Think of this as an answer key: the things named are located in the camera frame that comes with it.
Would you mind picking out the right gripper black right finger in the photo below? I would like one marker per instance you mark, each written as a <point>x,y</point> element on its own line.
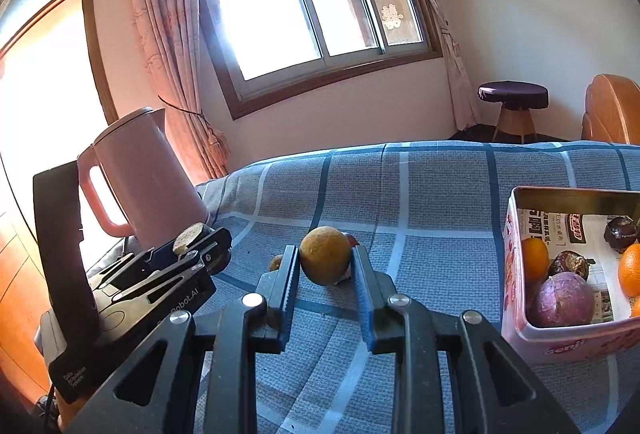
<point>392,323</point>

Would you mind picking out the pink electric kettle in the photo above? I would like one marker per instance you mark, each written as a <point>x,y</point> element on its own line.
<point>146,179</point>

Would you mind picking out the large orange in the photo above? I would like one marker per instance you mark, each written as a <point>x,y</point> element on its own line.
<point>629,271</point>

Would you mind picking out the brown round longan fruit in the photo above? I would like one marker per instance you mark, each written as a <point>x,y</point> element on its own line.
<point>190,237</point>

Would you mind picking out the pink left curtain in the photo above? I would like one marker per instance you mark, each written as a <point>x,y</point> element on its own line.
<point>169,32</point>

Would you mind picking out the small orange tangerine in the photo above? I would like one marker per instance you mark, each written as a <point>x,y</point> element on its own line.
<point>536,261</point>

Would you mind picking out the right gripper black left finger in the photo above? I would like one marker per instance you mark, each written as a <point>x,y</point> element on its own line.
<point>258,323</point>

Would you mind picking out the dark wrinkled passion fruit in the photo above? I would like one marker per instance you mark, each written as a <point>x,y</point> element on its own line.
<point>620,233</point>

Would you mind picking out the brown leather armchair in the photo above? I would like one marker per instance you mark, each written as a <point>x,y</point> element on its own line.
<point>612,110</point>

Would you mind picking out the printed paper tin liner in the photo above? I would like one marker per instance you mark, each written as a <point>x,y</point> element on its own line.
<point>582,233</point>

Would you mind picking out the blue plaid tablecloth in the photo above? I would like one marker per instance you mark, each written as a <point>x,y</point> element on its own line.
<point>431,215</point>

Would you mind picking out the window with metal frame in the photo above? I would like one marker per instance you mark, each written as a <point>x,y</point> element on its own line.
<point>266,51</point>

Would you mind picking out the dark cushioned round stool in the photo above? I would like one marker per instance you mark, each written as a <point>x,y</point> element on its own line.
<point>517,100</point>

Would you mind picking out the purple round fruit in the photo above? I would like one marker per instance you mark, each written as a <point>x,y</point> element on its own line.
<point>563,300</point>

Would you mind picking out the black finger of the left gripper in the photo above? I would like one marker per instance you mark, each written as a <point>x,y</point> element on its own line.
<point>214,254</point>
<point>147,269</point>

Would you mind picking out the yellow-brown round fruit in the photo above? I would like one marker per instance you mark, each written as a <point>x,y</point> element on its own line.
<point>324,255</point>

